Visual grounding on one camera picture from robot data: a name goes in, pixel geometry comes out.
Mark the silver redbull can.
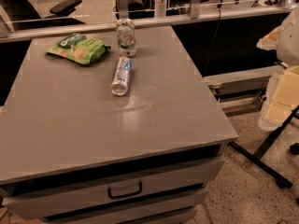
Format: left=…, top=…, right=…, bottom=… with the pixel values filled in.
left=110, top=56, right=132, bottom=96

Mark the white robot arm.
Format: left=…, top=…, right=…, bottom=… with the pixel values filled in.
left=256, top=7, right=299, bottom=131

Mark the green white soda can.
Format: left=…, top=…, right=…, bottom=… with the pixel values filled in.
left=116, top=18, right=136, bottom=57

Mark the green snack bag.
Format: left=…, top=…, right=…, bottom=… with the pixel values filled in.
left=47, top=33, right=110, bottom=65

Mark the grey drawer cabinet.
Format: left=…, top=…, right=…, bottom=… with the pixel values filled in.
left=0, top=27, right=236, bottom=224

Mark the clear plastic water bottle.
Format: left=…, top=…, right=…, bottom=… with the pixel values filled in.
left=154, top=0, right=167, bottom=19

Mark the black office chair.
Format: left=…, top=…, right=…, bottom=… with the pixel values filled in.
left=0, top=0, right=83, bottom=31

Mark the black drawer handle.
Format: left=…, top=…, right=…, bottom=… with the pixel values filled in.
left=107, top=181, right=143, bottom=200

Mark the black metal stand frame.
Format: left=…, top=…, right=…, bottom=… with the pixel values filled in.
left=228, top=106, right=299, bottom=189

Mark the grey metal rail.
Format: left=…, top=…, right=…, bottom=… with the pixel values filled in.
left=0, top=5, right=296, bottom=43

